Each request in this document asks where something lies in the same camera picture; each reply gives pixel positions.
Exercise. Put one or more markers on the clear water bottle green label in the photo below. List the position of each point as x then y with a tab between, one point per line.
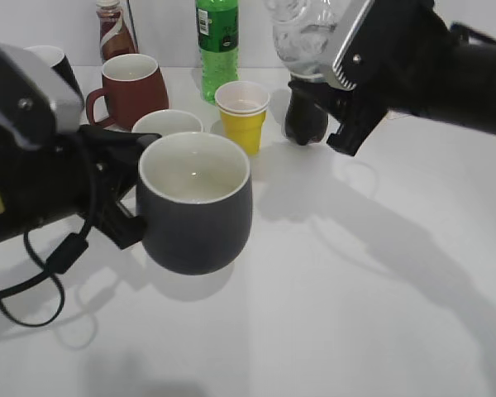
301	31

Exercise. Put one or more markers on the yellow paper cup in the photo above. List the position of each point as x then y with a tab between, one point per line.
245	129

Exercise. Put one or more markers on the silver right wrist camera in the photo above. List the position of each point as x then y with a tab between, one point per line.
331	60

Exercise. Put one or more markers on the white inner paper cup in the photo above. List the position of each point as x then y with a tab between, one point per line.
242	97

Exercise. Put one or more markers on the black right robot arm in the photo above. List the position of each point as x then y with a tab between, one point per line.
470	79

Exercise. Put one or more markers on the white ceramic mug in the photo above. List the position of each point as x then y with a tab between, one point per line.
167	122

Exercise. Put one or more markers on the green soda bottle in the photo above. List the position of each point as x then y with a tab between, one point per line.
218	39

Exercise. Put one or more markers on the brown drink bottle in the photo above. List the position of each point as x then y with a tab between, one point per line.
115	38

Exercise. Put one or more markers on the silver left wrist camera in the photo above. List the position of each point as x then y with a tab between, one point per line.
29	95

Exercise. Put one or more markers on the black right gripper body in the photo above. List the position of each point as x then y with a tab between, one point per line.
399	58

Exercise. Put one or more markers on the black ceramic mug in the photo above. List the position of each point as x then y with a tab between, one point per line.
59	62

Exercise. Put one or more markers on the cola bottle red label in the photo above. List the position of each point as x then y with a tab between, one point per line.
304	122

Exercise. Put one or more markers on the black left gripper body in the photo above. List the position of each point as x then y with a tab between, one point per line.
53	182

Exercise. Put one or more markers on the dark grey ceramic mug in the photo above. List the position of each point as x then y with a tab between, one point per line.
195	195

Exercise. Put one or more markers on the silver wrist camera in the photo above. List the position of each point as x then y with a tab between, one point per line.
29	95
331	60

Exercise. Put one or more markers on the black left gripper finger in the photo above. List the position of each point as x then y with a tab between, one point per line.
112	147
113	219

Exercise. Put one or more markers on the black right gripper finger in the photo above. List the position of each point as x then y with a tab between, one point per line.
358	116
334	102

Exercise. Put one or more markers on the dark red ceramic mug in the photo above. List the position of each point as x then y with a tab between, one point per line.
132	86

